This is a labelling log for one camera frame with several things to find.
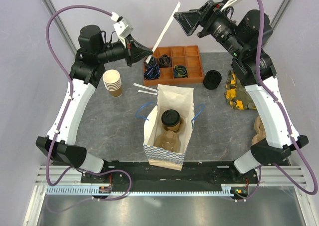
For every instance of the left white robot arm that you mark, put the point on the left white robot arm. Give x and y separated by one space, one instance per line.
85 74

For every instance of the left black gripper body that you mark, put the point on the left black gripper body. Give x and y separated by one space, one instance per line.
127 51

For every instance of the green yellow rolled tie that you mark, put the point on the green yellow rolled tie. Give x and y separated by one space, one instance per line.
180 71

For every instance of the dark rolled tie left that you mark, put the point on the dark rolled tie left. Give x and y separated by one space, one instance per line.
152 62

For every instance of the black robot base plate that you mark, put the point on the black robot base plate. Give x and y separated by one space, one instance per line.
212 172

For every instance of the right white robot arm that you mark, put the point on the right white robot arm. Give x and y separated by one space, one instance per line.
256 72

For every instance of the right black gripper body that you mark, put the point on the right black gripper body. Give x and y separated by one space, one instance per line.
212 9

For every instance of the paper straw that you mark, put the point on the paper straw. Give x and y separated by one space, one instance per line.
145 87
147 92
167 25

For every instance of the checkered paper takeout bag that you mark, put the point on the checkered paper takeout bag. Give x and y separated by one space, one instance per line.
180 99

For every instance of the brown dark rolled tie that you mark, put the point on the brown dark rolled tie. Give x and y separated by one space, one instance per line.
165 61

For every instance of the blue striped rolled tie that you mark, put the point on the blue striped rolled tie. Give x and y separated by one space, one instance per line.
152 73

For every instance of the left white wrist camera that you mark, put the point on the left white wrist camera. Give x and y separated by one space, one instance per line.
122 27

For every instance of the brown pulp cup carrier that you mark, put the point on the brown pulp cup carrier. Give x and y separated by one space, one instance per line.
168 140

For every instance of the grey slotted cable duct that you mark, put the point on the grey slotted cable duct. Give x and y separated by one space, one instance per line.
225 191

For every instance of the camouflage fabric bag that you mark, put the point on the camouflage fabric bag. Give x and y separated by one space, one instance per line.
236 94

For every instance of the single paper coffee cup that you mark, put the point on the single paper coffee cup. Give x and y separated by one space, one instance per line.
174 128

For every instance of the stack of black lids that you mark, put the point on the stack of black lids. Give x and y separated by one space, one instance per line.
212 79

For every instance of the stack of paper cups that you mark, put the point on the stack of paper cups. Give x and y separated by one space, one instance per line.
112 82

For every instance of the black coffee cup lid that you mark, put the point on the black coffee cup lid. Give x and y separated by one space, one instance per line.
170 118

